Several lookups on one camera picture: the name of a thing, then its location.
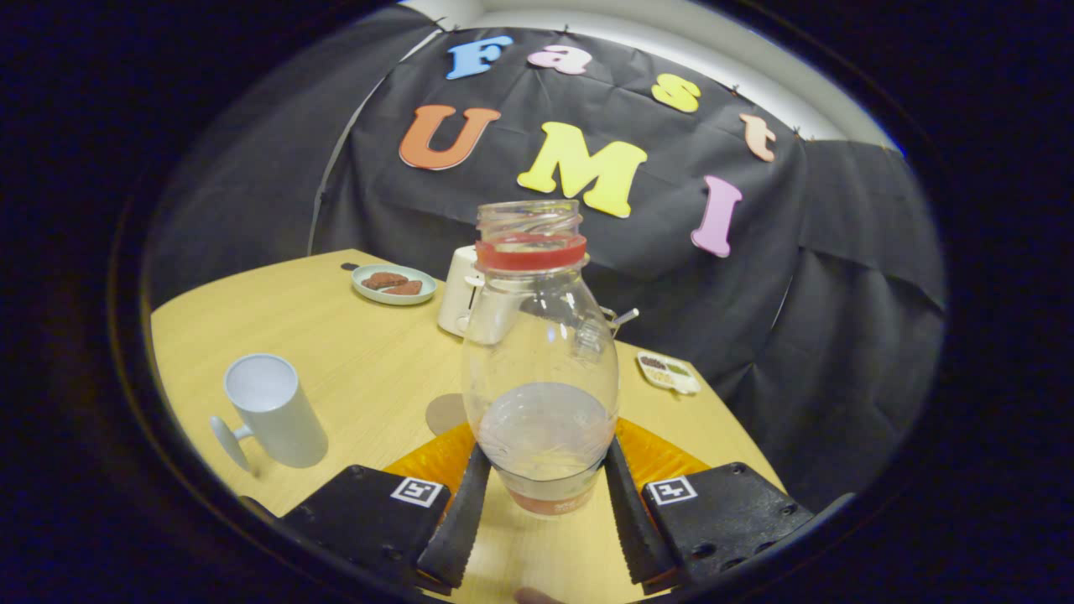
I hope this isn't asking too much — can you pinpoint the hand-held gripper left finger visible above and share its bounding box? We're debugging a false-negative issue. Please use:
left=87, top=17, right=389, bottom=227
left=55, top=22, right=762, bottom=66
left=281, top=422, right=493, bottom=592

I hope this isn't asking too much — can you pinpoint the white toaster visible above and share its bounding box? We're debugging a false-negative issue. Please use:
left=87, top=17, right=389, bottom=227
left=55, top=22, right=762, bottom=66
left=437, top=245, right=487, bottom=339

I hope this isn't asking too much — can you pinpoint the white cup with handle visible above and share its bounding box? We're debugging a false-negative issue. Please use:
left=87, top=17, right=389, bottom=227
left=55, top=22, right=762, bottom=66
left=209, top=353, right=329, bottom=477

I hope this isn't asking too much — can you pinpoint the pale green plate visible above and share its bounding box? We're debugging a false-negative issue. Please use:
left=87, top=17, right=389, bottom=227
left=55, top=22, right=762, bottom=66
left=352, top=264, right=438, bottom=305

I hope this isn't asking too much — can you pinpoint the clear plastic juice bottle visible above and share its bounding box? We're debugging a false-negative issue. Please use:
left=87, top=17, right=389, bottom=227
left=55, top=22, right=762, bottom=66
left=461, top=200, right=620, bottom=516

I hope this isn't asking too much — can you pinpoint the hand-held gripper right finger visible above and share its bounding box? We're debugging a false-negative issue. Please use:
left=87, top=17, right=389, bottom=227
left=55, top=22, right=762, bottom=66
left=604, top=418, right=815, bottom=588

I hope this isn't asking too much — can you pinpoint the small white condiment dish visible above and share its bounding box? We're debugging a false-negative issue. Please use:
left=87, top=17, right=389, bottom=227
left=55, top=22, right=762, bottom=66
left=636, top=351, right=701, bottom=396

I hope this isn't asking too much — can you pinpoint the brown round coaster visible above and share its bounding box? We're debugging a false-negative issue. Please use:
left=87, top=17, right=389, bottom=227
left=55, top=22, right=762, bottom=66
left=425, top=393, right=467, bottom=437

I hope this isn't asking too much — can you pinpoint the wooden table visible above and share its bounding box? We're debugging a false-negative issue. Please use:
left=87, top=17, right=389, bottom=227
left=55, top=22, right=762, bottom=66
left=149, top=248, right=785, bottom=604

